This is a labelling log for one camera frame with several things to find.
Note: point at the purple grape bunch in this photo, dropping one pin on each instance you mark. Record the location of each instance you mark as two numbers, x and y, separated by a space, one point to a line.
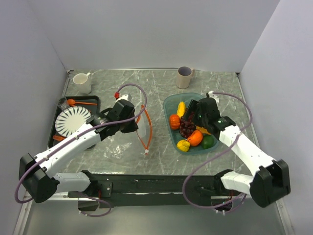
187 127

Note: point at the clear plastic glass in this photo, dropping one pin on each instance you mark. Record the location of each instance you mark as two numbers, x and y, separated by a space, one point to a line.
63 104

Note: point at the striped white plate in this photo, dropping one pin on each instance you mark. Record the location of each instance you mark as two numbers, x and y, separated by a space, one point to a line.
71 119

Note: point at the white cup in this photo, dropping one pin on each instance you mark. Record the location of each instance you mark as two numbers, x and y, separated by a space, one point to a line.
83 82

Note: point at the yellow lemon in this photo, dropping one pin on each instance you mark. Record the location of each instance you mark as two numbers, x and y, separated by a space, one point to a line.
183 145

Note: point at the beige mug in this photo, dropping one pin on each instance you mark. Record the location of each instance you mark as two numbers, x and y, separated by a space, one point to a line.
184 76

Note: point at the black tray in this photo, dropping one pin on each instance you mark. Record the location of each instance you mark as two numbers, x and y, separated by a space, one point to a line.
92 108

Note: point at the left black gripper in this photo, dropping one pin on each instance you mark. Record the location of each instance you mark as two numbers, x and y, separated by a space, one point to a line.
133 127

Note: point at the clear zip top bag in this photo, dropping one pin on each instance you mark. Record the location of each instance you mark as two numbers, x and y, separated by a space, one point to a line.
125 148

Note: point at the yellow squash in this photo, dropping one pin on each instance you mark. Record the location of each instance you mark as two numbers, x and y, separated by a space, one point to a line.
181 109

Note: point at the small orange pumpkin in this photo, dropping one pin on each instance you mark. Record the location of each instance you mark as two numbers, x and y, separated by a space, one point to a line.
174 122

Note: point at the orange ginger root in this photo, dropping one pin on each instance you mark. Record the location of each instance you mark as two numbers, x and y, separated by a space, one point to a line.
202 130

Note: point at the orange plastic fork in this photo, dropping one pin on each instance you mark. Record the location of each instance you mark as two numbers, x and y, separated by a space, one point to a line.
58 138

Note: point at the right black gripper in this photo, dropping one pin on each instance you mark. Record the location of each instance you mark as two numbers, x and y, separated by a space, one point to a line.
193 106

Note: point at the green lime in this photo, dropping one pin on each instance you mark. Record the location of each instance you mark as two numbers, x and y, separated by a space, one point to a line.
207 142

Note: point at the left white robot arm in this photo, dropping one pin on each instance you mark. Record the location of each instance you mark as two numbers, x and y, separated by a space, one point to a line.
39 175

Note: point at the orange plastic spoon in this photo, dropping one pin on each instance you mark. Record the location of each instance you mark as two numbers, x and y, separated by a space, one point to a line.
73 102

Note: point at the teal plastic tray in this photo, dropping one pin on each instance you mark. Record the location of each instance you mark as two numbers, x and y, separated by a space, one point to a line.
170 106

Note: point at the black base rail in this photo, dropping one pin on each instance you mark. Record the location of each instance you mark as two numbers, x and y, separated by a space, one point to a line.
155 190

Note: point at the orange tangerine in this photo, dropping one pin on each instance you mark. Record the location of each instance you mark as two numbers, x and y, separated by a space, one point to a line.
195 138

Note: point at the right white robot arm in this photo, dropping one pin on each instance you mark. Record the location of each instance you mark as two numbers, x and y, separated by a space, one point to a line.
269 180

